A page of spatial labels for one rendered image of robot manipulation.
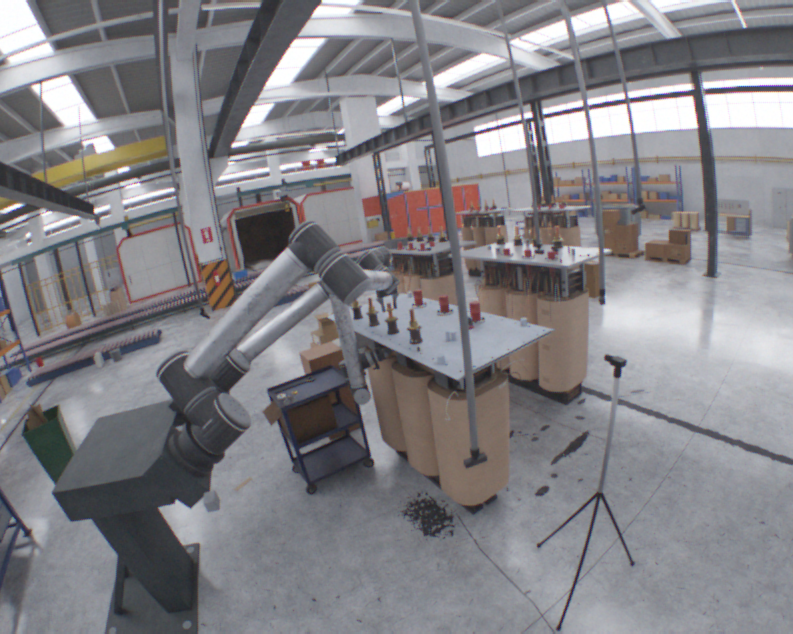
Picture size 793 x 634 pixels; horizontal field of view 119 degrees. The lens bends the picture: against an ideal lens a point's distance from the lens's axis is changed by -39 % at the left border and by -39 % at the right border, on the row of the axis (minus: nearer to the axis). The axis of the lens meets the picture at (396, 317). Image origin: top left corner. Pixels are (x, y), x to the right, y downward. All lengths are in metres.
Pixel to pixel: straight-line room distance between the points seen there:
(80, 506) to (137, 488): 0.40
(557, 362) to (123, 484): 3.53
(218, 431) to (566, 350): 3.07
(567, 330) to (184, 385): 3.14
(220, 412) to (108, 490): 0.77
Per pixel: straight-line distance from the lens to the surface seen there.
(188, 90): 13.34
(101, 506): 2.15
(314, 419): 3.12
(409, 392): 2.62
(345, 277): 1.48
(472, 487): 2.62
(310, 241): 1.54
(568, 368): 3.86
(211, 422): 1.70
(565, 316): 3.63
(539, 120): 11.91
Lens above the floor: 2.20
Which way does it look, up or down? 17 degrees down
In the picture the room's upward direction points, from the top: 9 degrees counter-clockwise
